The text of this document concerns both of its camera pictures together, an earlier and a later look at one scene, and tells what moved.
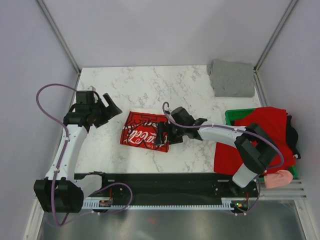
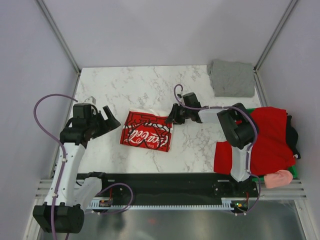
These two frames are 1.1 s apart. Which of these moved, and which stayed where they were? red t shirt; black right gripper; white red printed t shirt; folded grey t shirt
Moved: black right gripper
Stayed: red t shirt; white red printed t shirt; folded grey t shirt
